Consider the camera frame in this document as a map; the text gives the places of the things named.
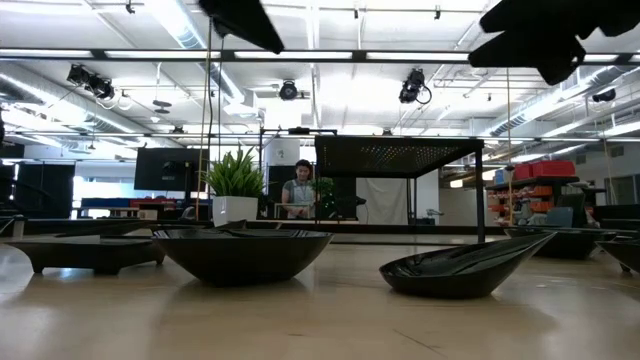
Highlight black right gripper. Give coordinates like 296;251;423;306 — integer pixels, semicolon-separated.
467;0;640;87

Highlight glossy black teardrop plate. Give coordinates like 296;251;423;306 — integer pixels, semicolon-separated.
503;227;619;262
596;239;640;275
378;231;557;301

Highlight black pointed plate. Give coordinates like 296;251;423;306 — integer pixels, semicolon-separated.
53;221;154;239

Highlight large black bowl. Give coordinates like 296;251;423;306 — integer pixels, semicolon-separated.
152;228;335;288

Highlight black square mini plate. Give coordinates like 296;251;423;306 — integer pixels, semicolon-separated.
3;234;167;276

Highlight large red storage bin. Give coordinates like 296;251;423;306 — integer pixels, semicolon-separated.
530;159;578;180

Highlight twin black ceiling spotlights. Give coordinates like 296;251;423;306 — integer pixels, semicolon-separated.
66;63;117;101

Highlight black storage rack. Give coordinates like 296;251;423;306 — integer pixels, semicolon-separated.
483;174;609;229

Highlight green spiky plant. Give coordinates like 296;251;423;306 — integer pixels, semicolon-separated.
201;145;268;200

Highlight black monitor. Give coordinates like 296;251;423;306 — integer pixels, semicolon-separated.
133;146;211;193

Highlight black screen panel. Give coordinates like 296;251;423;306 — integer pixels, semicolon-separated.
266;164;316;205

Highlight person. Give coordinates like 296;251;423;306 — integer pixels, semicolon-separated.
280;158;317;220

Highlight white square plant pot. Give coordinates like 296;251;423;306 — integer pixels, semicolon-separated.
211;195;260;227

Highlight blue-grey box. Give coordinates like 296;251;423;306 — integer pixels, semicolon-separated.
545;206;575;229

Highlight small green leafy plant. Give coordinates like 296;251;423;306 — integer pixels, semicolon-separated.
307;175;338;222

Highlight red bench strip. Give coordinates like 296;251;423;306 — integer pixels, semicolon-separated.
128;197;178;210

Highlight black perforated metal shelf riser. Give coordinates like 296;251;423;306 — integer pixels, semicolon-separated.
313;134;486;247

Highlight small black footed plate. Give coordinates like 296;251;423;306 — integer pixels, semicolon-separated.
149;222;211;232

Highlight white cloth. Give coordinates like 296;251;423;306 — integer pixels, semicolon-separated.
355;177;410;227

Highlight black partition panel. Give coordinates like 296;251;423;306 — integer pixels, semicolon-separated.
16;161;77;220

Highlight black hanging cable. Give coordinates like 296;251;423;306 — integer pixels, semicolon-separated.
216;37;226;161
205;29;216;151

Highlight round black ceiling camera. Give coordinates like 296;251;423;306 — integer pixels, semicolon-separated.
278;79;300;102

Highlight yellow hanging cord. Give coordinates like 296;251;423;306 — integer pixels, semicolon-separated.
503;67;515;226

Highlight black overhead frame bar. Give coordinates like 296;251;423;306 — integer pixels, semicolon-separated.
0;47;640;65

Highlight black camera stand frame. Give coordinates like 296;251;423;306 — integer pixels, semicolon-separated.
258;126;339;221

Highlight black ceiling camera with cable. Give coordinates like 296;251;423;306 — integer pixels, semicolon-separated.
398;67;433;106

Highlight black table side rail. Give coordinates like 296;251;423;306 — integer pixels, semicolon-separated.
0;217;640;237

